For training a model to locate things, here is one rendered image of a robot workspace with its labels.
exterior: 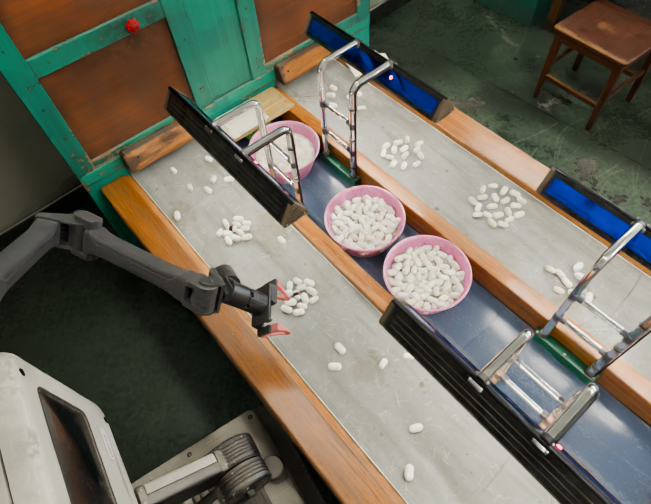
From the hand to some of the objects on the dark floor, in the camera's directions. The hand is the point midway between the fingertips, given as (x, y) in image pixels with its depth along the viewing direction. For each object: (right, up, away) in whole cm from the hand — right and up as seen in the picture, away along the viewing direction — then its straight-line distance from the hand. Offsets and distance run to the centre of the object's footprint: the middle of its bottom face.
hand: (287, 315), depth 127 cm
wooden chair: (+164, +109, +167) cm, 258 cm away
